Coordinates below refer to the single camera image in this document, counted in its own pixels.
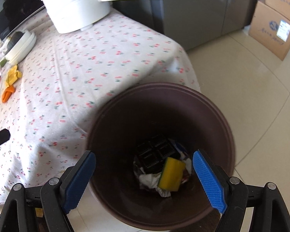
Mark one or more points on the cherry print tablecloth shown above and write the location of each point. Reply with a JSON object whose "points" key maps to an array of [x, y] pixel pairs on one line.
{"points": [[66, 79]]}

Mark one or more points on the black plastic meal tray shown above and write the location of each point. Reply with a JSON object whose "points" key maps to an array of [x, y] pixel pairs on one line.
{"points": [[152, 159]]}

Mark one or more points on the yellow green sponge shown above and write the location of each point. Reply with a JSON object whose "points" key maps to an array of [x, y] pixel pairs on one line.
{"points": [[172, 174]]}

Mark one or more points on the cream pan green handle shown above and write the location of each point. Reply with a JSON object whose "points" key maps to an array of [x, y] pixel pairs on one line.
{"points": [[3, 52]]}

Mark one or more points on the white tissue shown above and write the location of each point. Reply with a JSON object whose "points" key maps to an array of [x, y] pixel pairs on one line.
{"points": [[151, 181]]}

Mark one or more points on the yellow snack wrapper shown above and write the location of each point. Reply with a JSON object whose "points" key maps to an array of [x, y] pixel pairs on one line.
{"points": [[13, 75]]}

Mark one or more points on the grey refrigerator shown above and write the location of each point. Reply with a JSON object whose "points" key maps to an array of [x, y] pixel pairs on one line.
{"points": [[190, 22]]}

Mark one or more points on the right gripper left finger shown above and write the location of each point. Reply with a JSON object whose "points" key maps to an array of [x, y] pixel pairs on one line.
{"points": [[45, 208]]}

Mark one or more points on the brown round trash bin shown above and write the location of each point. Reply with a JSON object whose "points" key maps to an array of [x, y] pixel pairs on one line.
{"points": [[148, 117]]}

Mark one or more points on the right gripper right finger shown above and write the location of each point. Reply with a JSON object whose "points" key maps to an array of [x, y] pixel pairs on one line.
{"points": [[231, 197]]}

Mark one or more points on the stacked white plates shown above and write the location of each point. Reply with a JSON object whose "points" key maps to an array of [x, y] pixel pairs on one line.
{"points": [[22, 48]]}

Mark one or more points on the dark green pumpkin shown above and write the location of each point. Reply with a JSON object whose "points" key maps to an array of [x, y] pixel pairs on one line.
{"points": [[14, 39]]}

